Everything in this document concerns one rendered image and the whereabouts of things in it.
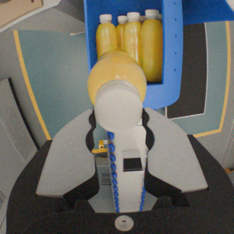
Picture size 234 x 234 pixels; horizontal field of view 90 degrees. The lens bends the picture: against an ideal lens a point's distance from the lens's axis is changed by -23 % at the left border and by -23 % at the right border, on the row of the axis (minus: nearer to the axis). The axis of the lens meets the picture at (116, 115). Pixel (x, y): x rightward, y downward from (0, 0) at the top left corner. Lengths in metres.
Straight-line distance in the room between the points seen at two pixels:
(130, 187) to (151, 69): 0.87
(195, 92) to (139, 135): 1.07
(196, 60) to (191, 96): 0.40
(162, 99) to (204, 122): 1.84
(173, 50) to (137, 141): 0.56
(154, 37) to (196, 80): 1.29
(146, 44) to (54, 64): 1.38
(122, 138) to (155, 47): 0.52
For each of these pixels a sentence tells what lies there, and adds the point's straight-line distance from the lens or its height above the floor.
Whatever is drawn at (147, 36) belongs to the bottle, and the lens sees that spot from 0.42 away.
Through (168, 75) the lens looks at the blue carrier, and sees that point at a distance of 0.37.
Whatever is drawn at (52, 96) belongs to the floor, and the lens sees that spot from 1.82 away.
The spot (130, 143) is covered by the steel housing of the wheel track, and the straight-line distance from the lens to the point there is 0.81.
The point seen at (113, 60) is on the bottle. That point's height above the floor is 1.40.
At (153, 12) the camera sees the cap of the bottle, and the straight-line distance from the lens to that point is 0.44.
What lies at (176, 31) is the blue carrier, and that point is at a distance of 0.38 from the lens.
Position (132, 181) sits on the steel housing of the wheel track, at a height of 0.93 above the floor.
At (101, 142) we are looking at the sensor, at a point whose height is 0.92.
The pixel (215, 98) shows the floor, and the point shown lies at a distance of 2.10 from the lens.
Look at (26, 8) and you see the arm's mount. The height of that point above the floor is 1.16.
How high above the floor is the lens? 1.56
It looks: 62 degrees down
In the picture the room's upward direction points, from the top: 180 degrees clockwise
